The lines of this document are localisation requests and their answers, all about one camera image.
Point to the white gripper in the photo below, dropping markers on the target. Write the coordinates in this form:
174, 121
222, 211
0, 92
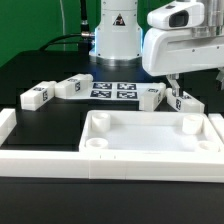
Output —
176, 51

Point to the white desk top tray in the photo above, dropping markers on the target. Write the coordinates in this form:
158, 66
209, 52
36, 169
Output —
148, 132

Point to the white right fence block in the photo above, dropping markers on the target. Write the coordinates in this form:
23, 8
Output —
218, 123

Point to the white fence block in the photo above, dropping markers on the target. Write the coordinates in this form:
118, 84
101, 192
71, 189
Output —
218, 123
7, 123

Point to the white marker sheet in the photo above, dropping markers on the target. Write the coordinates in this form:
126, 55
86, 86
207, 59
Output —
114, 91

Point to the white front fence bar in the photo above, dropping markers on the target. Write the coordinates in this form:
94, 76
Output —
193, 167

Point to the white left fence block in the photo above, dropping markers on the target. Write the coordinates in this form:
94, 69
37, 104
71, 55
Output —
7, 123

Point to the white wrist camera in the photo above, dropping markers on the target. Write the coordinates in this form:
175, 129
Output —
177, 15

